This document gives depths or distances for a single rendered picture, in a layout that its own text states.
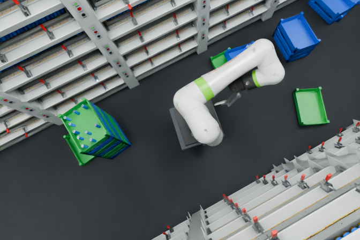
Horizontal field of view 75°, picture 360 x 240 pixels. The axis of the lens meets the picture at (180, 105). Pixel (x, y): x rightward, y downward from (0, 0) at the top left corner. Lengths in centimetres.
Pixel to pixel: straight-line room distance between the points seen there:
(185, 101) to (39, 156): 162
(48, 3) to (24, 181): 158
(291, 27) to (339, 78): 61
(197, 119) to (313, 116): 136
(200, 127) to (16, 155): 184
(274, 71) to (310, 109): 108
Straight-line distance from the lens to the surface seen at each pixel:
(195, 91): 106
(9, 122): 214
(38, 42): 147
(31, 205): 239
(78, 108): 173
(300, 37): 228
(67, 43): 159
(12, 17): 135
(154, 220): 201
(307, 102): 224
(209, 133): 103
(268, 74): 120
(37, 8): 131
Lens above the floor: 196
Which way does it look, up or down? 72 degrees down
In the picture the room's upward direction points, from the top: 15 degrees counter-clockwise
